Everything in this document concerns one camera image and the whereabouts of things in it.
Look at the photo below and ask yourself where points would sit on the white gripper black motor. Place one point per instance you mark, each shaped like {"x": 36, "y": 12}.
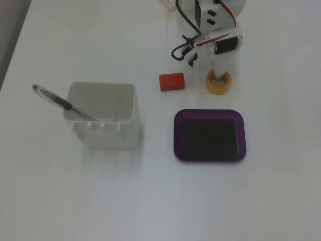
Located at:
{"x": 226, "y": 45}

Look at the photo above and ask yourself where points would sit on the clear black ballpoint pen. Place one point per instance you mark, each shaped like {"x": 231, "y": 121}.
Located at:
{"x": 57, "y": 101}

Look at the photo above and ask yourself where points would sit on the yellow tape roll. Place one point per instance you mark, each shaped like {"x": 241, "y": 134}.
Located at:
{"x": 215, "y": 88}

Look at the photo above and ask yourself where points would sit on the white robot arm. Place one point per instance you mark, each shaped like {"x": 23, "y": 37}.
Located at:
{"x": 213, "y": 15}

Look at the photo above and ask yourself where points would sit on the white plastic box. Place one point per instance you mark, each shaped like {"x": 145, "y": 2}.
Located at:
{"x": 110, "y": 120}

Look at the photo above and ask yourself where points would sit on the purple rectangular tray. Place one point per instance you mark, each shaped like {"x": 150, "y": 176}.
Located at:
{"x": 209, "y": 136}

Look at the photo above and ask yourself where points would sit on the red rectangular block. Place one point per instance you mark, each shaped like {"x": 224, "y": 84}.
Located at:
{"x": 172, "y": 81}

